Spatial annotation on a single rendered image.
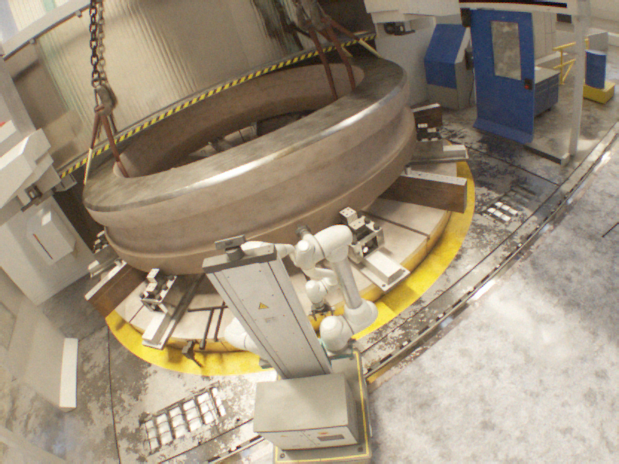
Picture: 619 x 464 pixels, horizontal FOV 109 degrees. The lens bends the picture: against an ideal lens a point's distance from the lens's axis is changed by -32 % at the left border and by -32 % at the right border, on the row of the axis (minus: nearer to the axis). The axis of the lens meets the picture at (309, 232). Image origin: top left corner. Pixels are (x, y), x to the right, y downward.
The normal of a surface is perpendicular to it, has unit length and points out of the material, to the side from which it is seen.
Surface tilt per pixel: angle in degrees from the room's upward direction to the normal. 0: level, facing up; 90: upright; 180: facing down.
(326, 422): 0
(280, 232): 90
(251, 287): 90
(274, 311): 90
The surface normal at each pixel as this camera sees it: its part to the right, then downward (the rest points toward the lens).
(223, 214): 0.12, 0.59
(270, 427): -0.26, -0.76
